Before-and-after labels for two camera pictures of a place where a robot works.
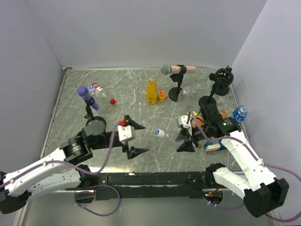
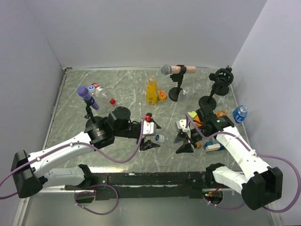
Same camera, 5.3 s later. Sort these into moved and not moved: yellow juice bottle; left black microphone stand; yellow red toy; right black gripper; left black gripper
Moved: left black gripper
Not moved: left black microphone stand; yellow red toy; yellow juice bottle; right black gripper
